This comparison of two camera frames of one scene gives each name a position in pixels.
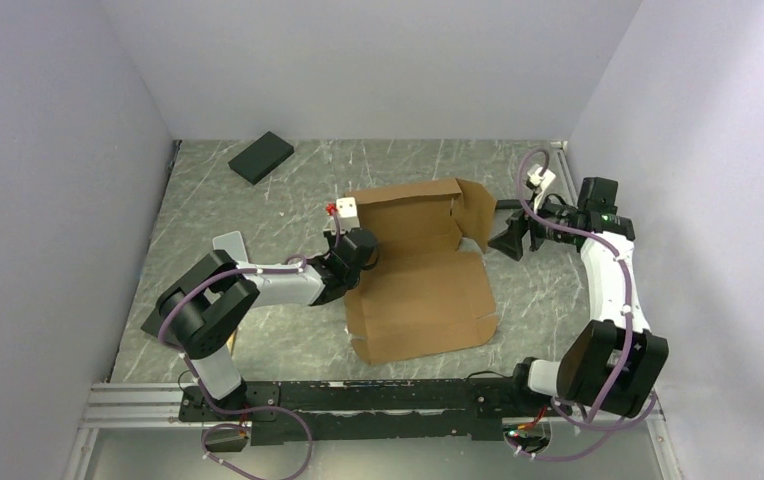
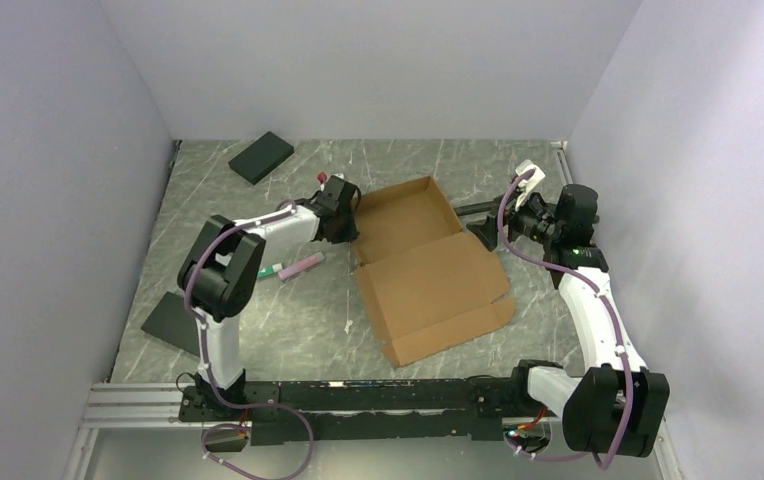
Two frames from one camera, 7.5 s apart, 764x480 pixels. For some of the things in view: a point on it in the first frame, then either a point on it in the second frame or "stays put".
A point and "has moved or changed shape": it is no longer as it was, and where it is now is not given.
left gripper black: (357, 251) -> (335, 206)
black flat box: (261, 157) stays put
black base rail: (371, 410) stays put
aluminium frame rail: (136, 406) stays put
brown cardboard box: (427, 293) has moved or changed shape
